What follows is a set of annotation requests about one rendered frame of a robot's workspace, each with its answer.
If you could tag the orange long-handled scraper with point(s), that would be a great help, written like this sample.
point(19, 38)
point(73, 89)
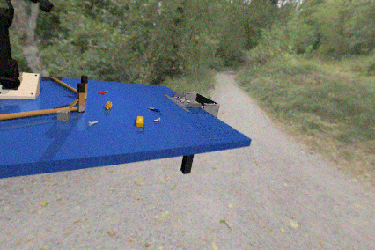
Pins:
point(84, 79)

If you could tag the long wooden pole with black end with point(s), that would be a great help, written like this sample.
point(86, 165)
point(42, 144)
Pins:
point(80, 100)

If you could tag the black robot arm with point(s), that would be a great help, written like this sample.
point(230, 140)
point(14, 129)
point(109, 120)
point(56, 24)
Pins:
point(8, 67)

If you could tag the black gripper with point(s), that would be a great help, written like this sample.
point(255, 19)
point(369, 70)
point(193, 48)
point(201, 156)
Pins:
point(44, 5)

